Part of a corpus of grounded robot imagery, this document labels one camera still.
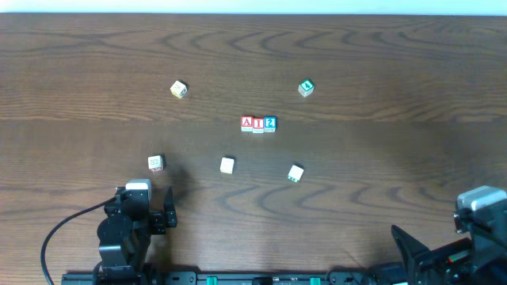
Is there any red letter A block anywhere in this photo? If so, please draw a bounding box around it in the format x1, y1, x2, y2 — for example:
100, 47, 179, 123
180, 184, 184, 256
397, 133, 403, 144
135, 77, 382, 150
241, 116, 253, 132

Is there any red letter I block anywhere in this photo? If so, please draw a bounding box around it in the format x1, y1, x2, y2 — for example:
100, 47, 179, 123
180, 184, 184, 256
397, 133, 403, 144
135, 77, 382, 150
252, 118, 265, 133

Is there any blue number 2 block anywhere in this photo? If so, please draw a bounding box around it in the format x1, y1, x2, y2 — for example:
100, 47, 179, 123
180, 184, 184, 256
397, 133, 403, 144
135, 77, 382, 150
264, 116, 277, 132

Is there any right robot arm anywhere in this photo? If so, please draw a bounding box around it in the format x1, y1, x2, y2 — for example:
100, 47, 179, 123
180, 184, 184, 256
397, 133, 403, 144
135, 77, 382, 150
391, 205, 506, 284

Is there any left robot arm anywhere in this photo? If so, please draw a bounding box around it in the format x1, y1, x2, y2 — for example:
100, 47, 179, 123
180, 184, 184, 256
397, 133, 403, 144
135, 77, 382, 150
92, 187, 177, 285

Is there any red edged picture block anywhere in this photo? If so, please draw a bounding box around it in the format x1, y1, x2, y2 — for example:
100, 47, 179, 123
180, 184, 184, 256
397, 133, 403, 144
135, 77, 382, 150
148, 155, 165, 172

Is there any yellow edged plain block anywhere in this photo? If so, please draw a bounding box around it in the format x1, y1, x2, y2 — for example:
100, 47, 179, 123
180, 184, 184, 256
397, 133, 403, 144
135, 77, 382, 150
219, 157, 234, 174

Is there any yellow picture block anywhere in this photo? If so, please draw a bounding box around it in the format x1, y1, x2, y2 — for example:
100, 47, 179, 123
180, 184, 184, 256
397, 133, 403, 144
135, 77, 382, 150
170, 80, 188, 99

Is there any green edged plain block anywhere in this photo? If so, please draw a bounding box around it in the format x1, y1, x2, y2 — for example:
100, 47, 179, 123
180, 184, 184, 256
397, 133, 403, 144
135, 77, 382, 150
288, 165, 304, 183

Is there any green number 4 block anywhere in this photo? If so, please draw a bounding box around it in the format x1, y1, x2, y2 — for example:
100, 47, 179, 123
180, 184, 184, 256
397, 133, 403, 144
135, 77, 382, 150
298, 78, 314, 97

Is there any black mounting rail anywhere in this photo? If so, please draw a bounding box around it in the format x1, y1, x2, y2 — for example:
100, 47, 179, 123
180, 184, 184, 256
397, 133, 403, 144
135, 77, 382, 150
61, 272, 408, 285

